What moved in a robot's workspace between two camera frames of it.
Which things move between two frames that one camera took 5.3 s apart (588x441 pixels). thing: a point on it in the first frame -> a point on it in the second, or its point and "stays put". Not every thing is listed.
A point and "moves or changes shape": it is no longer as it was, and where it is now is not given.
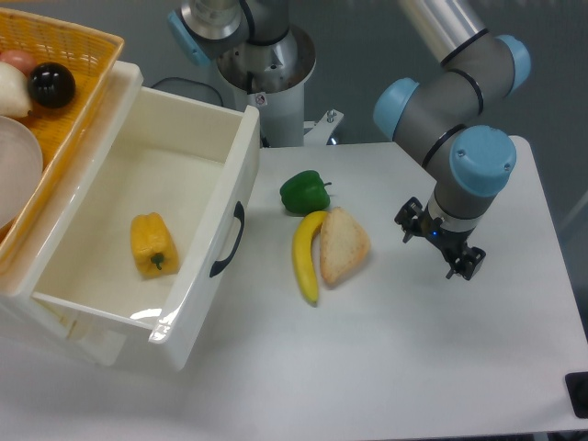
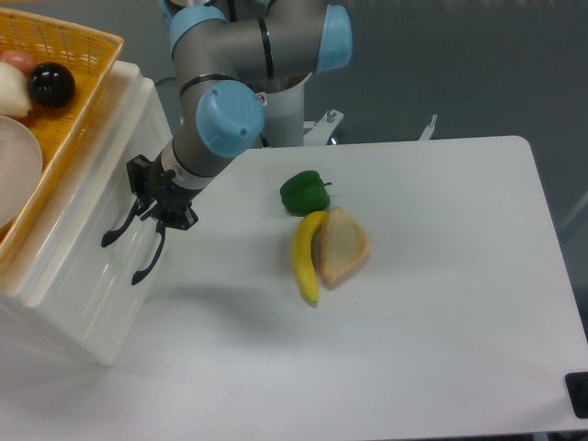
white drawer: [155, 212] moves or changes shape
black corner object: [577, 387] stays put
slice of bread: [342, 243] stays put
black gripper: [453, 244] -> [159, 197]
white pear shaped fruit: [15, 92] stays put
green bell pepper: [304, 193] stays put
